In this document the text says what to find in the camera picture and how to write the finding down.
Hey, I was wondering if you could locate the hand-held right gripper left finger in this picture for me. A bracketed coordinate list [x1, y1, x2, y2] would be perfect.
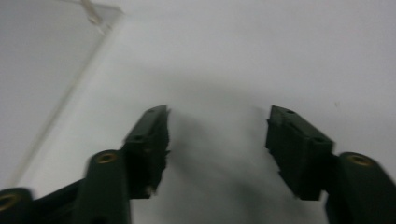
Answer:
[120, 104, 171, 201]

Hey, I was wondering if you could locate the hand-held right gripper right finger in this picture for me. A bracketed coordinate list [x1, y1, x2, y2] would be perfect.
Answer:
[265, 105, 336, 202]

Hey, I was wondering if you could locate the clear acrylic panel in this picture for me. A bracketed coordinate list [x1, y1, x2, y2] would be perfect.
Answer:
[0, 0, 125, 188]

